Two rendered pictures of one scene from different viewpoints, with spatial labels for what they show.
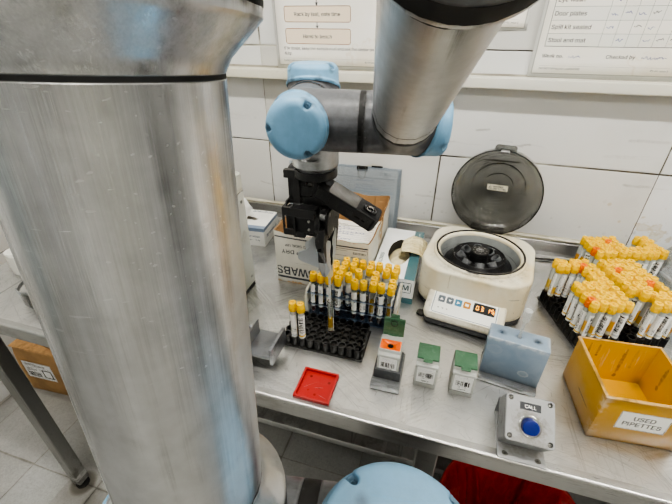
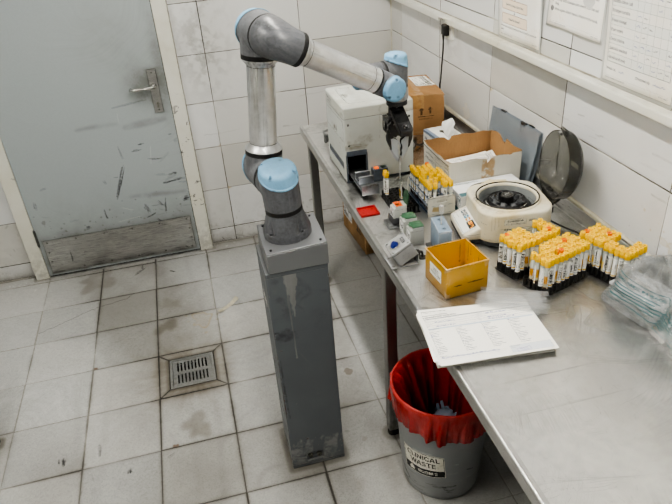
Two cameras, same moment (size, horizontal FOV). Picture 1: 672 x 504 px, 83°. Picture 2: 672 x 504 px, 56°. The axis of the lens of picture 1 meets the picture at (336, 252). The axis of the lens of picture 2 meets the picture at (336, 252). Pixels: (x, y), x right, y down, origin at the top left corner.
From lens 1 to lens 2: 1.81 m
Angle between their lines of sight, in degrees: 51
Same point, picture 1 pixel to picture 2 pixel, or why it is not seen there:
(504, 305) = (479, 225)
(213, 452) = (257, 123)
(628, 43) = (644, 71)
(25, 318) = (318, 144)
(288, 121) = not seen: hidden behind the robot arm
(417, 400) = (391, 234)
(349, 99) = not seen: hidden behind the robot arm
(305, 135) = not seen: hidden behind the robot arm
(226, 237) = (264, 88)
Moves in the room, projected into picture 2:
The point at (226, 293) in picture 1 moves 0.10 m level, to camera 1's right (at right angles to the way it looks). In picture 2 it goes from (263, 97) to (278, 105)
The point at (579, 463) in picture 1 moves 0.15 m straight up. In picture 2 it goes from (405, 277) to (405, 232)
